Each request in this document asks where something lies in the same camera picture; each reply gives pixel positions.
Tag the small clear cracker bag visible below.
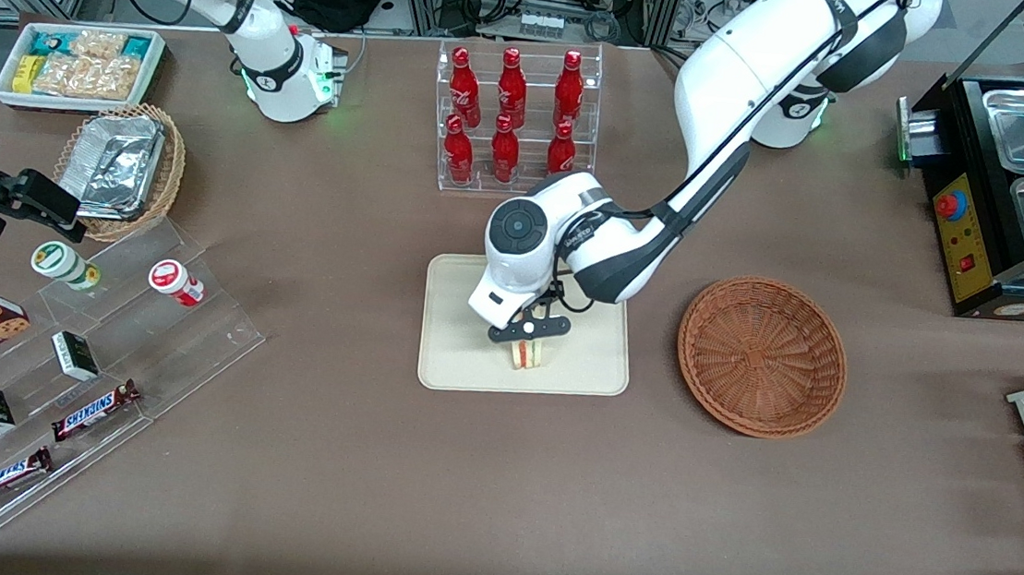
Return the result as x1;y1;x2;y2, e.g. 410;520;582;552
67;28;129;62

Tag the green-lid white bottle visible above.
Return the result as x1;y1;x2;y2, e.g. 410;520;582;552
29;238;105;294

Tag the black left camera mount bracket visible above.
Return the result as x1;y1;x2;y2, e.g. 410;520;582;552
486;308;574;350

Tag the clear acrylic stepped shelf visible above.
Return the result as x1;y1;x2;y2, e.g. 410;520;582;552
0;203;276;556

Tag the red cola bottle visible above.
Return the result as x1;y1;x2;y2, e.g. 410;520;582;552
493;47;533;131
487;114;524;186
544;119;580;181
440;114;480;186
446;45;488;129
551;48;589;130

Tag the red-lid white bottle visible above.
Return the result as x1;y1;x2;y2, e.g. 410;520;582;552
145;257;209;309

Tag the beige rectangular tray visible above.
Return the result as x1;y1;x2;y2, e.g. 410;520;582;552
416;250;641;408

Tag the round brown wicker basket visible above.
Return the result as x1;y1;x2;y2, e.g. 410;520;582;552
670;270;855;446

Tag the white snack bin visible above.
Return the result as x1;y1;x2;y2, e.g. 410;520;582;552
0;17;170;125

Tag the white power strip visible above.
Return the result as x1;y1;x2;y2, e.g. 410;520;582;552
516;9;568;39

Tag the yellow snack packet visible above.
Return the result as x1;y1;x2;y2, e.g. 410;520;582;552
11;54;41;95

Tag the light wicker basket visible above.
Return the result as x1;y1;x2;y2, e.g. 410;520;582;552
47;96;191;249

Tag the aluminium foil tray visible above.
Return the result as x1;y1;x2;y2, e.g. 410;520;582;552
54;108;168;226

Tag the clear acrylic bottle rack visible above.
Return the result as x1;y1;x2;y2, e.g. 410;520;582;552
426;30;608;206

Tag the large clear cracker bag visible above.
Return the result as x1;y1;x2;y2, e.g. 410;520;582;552
31;49;142;104

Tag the black hot food display machine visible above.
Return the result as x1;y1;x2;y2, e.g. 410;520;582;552
879;3;1024;323

